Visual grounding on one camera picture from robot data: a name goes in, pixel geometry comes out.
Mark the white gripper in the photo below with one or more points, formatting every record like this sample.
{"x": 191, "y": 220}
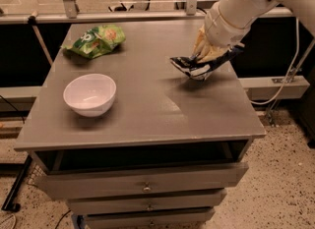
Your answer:
{"x": 220, "y": 29}

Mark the blue chip bag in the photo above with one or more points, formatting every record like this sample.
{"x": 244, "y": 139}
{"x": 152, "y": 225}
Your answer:
{"x": 201, "y": 71}

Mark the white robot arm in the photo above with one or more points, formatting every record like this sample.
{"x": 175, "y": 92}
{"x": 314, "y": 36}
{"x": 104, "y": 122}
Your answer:
{"x": 228, "y": 21}

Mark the green chip bag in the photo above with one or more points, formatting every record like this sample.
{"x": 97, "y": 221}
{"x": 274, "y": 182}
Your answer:
{"x": 97, "y": 41}

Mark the white bowl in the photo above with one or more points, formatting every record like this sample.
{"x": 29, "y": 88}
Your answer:
{"x": 90, "y": 95}

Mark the middle grey drawer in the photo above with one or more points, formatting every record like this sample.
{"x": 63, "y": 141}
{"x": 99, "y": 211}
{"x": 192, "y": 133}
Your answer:
{"x": 152, "y": 202}

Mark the grey drawer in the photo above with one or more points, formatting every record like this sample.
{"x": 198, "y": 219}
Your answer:
{"x": 152, "y": 202}
{"x": 134, "y": 219}
{"x": 142, "y": 181}

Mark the bottom grey drawer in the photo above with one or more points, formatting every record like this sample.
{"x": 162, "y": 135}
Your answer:
{"x": 134, "y": 219}

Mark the top grey drawer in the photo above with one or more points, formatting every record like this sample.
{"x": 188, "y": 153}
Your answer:
{"x": 142, "y": 181}

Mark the black floor bar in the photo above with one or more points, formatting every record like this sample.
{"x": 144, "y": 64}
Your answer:
{"x": 20, "y": 170}

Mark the metal frame rail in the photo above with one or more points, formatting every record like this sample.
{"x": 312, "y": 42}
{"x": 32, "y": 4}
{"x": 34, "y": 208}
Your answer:
{"x": 129, "y": 16}

